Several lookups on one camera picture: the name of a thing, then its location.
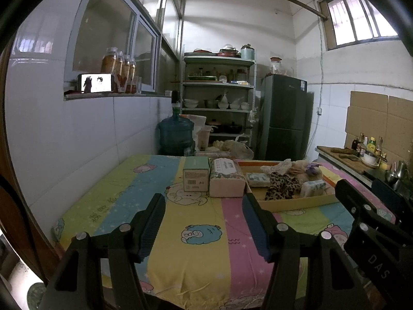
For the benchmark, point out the blue water jug with pump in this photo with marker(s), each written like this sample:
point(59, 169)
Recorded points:
point(176, 132)

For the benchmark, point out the metal kettle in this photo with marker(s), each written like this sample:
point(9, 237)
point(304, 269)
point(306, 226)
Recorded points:
point(398, 169)

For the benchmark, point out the yellow-green bottle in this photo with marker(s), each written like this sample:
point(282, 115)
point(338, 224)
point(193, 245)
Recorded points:
point(372, 143)

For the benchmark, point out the clear condiment bottle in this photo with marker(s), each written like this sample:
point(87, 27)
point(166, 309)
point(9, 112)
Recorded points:
point(380, 145)

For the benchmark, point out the dark green refrigerator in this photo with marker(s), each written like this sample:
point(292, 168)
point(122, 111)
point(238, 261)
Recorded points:
point(284, 119)

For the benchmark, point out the red flat pan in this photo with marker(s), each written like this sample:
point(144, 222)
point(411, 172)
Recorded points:
point(202, 51)

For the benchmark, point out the smartphone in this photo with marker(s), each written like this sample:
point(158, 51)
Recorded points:
point(96, 83)

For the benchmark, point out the green tissue box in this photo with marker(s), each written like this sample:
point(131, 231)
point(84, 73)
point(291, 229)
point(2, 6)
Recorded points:
point(196, 174)

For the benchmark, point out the black wok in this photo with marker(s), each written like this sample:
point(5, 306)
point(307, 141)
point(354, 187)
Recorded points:
point(234, 128)

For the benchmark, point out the cardboard sheet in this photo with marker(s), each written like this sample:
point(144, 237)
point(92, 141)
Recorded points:
point(371, 116)

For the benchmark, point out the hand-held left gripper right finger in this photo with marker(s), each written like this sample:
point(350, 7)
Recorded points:
point(255, 219)

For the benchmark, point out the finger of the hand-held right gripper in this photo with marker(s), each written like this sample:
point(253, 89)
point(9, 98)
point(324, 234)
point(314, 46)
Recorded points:
point(384, 197)
point(351, 197)

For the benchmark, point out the white metal shelf rack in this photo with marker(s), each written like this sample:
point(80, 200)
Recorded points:
point(219, 84)

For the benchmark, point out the small purple toy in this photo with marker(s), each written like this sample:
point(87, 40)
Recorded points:
point(312, 168)

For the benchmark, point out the dark sauce bottle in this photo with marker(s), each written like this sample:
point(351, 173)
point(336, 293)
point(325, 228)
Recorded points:
point(355, 142)

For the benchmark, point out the glass jar with brown lid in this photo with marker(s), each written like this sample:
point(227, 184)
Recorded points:
point(276, 67)

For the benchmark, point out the beige plastic bucket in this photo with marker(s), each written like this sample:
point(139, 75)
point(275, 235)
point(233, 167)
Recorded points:
point(204, 139)

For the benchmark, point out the stack of white bowls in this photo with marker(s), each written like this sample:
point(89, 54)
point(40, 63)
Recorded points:
point(190, 103)

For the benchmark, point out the teal enamel pot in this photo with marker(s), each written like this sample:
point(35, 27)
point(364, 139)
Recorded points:
point(247, 52)

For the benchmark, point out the tall amber glass bottle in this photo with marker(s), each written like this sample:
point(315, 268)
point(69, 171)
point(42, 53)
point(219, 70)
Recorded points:
point(126, 76)
point(132, 77)
point(119, 74)

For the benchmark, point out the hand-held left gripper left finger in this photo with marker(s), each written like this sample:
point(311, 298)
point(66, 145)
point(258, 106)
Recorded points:
point(155, 216)

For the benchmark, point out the red pot with glass lid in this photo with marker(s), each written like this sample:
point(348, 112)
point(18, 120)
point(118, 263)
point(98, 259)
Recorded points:
point(229, 51)

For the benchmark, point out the white green-print wipes packet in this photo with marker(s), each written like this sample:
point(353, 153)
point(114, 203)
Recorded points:
point(258, 179)

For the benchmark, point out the white lace cloth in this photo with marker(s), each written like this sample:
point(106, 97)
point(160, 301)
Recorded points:
point(274, 169)

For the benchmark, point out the orange-rimmed cardboard box tray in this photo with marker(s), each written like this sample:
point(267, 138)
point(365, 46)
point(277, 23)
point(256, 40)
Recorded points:
point(300, 202)

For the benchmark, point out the white bowl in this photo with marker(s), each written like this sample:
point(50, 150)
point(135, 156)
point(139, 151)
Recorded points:
point(370, 160)

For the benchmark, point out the clear plastic bag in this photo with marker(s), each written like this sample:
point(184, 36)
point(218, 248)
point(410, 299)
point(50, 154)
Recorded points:
point(235, 148)

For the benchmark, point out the barred window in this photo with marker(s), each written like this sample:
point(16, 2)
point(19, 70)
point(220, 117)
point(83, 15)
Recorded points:
point(361, 19)

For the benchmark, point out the cartoon printed tablecloth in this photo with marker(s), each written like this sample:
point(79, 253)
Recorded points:
point(129, 193)

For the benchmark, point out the leopard print cloth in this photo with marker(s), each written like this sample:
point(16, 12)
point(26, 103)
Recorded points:
point(284, 185)

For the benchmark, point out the floral tissue pack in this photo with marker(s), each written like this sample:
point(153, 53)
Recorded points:
point(226, 184)

